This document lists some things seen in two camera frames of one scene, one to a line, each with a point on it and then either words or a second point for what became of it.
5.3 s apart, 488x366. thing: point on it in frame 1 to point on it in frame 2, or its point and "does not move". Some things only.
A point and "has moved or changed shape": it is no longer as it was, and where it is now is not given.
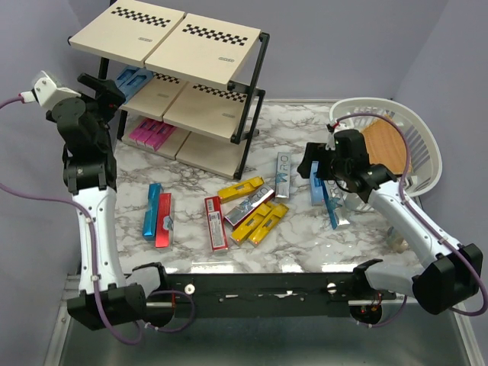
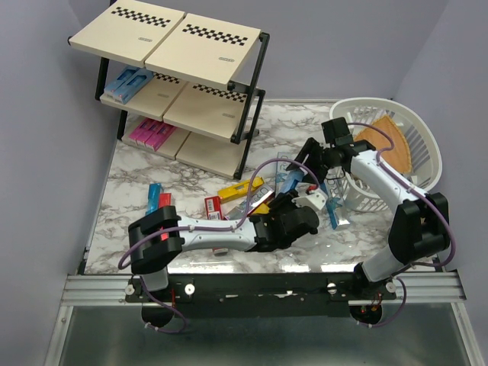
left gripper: x=110 y=97 to x=284 y=200
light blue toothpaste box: x=316 y=191 has moved or changed shape
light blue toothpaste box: x=135 y=81 does not move
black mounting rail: x=265 y=294 does not move
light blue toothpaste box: x=125 y=74 does not move
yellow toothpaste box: x=235 y=190 does not move
